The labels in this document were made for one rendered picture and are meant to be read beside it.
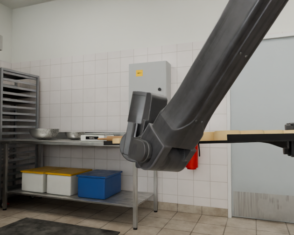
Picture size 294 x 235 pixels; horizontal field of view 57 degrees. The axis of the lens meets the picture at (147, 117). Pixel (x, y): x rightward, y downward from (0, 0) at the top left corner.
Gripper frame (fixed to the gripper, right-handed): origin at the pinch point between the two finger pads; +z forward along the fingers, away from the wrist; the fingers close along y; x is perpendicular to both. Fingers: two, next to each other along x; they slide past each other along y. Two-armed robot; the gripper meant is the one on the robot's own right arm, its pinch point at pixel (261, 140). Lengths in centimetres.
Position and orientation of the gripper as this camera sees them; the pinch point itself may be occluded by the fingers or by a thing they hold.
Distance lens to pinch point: 92.9
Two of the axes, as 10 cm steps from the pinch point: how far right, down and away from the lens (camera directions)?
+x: -2.8, -0.6, -9.6
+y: -0.2, -10.0, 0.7
